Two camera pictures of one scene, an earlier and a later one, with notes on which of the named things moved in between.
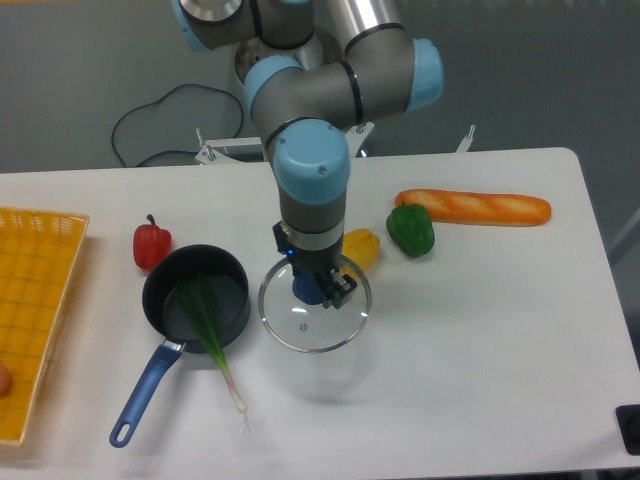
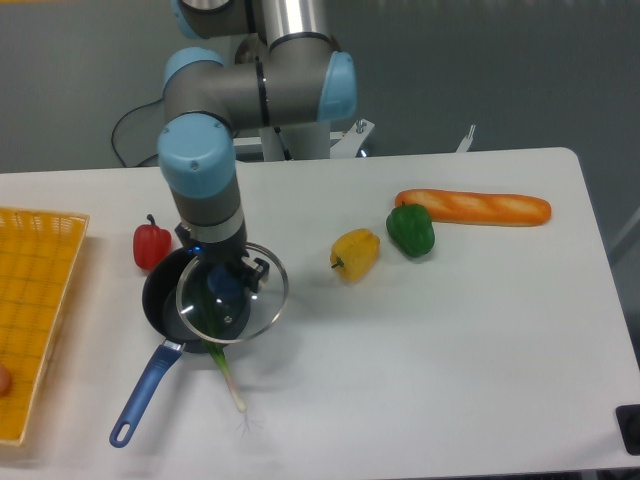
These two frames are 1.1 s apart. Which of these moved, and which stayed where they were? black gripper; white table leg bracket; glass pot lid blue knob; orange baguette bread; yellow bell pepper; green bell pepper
Moved: glass pot lid blue knob; black gripper
Stayed: orange baguette bread; green bell pepper; white table leg bracket; yellow bell pepper
